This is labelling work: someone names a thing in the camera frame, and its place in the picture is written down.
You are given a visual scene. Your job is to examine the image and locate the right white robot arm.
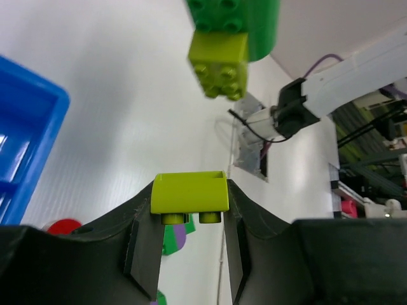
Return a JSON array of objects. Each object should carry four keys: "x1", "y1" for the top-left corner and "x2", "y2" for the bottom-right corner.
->
[{"x1": 229, "y1": 25, "x2": 406, "y2": 144}]

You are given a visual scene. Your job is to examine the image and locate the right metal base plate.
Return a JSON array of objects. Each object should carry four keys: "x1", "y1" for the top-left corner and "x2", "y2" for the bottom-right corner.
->
[{"x1": 233, "y1": 93, "x2": 268, "y2": 182}]

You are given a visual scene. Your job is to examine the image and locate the red yellow green lego stack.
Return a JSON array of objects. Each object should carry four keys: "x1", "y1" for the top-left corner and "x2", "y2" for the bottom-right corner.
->
[{"x1": 43, "y1": 218, "x2": 82, "y2": 235}]

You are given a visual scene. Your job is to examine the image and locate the rounded green lego brick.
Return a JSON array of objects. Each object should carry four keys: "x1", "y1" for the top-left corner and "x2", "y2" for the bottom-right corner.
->
[{"x1": 186, "y1": 0, "x2": 280, "y2": 62}]

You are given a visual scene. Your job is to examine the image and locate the blue divided plastic bin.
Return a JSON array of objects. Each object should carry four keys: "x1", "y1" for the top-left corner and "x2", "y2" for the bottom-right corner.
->
[{"x1": 1, "y1": 57, "x2": 69, "y2": 225}]

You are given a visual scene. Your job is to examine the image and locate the long lime lego brick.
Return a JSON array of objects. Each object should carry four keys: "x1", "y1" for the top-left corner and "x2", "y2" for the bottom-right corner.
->
[{"x1": 188, "y1": 30, "x2": 249, "y2": 101}]

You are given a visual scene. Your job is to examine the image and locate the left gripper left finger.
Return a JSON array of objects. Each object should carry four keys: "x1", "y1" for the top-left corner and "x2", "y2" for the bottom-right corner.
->
[{"x1": 1, "y1": 186, "x2": 164, "y2": 304}]

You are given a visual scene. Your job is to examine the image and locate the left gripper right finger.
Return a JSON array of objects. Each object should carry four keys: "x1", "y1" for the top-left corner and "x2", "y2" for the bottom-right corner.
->
[{"x1": 224, "y1": 180, "x2": 406, "y2": 304}]

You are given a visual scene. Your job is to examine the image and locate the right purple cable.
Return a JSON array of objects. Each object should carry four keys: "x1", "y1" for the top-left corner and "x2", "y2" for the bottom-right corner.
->
[{"x1": 303, "y1": 53, "x2": 344, "y2": 79}]

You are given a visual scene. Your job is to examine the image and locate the small lime lego brick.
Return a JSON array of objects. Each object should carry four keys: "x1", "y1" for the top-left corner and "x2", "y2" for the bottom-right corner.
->
[{"x1": 150, "y1": 171, "x2": 230, "y2": 225}]

